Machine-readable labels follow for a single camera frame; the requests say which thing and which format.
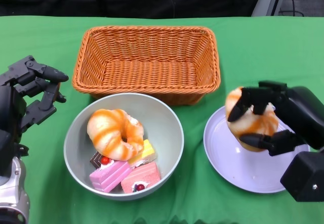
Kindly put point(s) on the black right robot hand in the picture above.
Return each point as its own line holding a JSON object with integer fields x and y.
{"x": 303, "y": 117}

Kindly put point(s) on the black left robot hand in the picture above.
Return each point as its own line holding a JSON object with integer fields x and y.
{"x": 10, "y": 100}

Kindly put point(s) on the orange striped bread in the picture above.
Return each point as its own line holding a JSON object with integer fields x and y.
{"x": 255, "y": 125}
{"x": 106, "y": 130}

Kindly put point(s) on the grey bowl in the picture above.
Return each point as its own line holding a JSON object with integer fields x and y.
{"x": 162, "y": 128}

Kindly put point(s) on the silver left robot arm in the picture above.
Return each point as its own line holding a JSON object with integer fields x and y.
{"x": 12, "y": 198}

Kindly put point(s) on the pale lavender plate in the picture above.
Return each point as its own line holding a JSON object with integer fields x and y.
{"x": 227, "y": 163}

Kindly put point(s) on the chocolate cake slice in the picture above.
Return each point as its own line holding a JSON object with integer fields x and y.
{"x": 95, "y": 159}

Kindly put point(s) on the pink cake slice with cherry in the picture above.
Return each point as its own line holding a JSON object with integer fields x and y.
{"x": 108, "y": 177}

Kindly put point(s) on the yellow cake slice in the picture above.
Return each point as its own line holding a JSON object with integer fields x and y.
{"x": 145, "y": 152}

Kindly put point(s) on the orange wicker basket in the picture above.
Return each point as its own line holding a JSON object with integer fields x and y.
{"x": 152, "y": 67}

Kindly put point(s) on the salmon cake slice with berries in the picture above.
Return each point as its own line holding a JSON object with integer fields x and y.
{"x": 146, "y": 176}

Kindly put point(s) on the green tablecloth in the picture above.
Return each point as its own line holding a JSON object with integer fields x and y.
{"x": 253, "y": 57}

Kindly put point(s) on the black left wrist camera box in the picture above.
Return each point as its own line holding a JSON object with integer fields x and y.
{"x": 6, "y": 150}

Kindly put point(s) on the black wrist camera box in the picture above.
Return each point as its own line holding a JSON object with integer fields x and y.
{"x": 306, "y": 176}
{"x": 6, "y": 150}

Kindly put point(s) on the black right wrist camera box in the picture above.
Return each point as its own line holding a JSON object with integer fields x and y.
{"x": 306, "y": 176}

